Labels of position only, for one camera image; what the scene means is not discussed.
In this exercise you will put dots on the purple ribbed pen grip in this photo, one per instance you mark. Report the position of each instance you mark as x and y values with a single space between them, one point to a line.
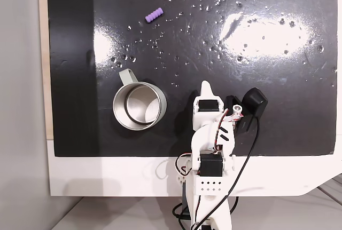
154 15

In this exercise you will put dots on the black glossy mat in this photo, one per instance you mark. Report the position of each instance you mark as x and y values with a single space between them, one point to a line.
80 54

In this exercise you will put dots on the light wooden board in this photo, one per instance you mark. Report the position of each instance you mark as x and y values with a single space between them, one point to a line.
42 54

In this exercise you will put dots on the black oval camera box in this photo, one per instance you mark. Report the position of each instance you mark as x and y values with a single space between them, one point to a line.
253 100

